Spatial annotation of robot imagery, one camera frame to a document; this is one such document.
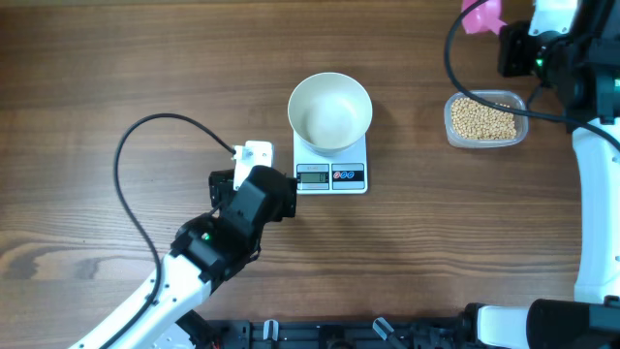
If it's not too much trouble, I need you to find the black left camera cable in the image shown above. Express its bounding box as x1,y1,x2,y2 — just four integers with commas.
96,112,238,349

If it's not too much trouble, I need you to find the pink plastic scoop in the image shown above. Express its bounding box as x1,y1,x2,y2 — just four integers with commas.
462,0,506,35

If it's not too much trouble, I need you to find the soybeans pile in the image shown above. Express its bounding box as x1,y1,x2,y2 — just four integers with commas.
450,98,516,141

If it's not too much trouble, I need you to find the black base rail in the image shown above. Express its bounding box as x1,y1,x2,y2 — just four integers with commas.
176,311,480,349

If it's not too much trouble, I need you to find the clear plastic container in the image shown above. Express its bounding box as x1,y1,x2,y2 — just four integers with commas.
444,92,529,148

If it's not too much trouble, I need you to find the white digital kitchen scale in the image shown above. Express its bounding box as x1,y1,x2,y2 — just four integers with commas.
294,134,369,195

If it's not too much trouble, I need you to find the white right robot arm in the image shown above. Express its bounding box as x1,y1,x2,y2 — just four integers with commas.
454,0,619,348

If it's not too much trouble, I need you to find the white bowl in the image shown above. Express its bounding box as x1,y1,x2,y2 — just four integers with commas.
287,72,373,154

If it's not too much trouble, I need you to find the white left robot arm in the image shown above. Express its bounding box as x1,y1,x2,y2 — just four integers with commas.
74,166,297,348

